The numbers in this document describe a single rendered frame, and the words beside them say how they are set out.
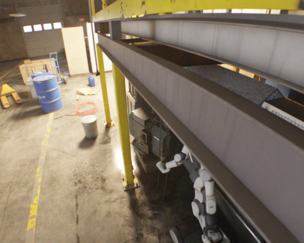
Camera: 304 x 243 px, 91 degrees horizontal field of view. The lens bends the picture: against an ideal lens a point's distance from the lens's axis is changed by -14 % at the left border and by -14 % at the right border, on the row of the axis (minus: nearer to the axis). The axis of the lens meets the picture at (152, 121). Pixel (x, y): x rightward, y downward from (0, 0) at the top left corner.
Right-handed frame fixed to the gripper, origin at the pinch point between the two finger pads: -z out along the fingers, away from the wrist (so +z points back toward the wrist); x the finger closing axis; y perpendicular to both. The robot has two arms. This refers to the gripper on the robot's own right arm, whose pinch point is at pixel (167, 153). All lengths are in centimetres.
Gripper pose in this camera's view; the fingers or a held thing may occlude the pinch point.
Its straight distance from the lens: 205.4
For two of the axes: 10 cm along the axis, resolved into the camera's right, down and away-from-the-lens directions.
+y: 0.0, -8.5, -5.3
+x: 9.4, 1.8, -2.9
